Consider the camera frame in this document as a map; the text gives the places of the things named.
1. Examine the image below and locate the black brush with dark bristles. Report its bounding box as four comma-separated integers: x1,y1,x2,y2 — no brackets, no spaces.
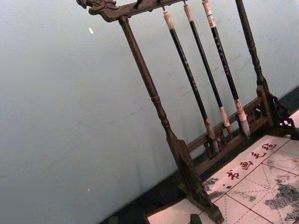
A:
162,9,221,154

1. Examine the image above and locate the white felt mat, red grid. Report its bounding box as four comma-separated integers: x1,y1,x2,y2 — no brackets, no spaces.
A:
143,136,299,224

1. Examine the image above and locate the small dark green object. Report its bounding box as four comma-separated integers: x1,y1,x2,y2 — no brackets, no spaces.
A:
190,213,204,224

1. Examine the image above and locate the black brush with brown bristles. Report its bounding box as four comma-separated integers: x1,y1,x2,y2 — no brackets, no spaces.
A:
183,2,234,140

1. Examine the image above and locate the dark carved wooden brush rack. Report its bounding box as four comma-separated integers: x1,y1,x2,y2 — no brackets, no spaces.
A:
76,0,299,224

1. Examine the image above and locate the black brush with white bristles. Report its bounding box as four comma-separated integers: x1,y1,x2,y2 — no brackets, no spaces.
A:
201,0,251,138

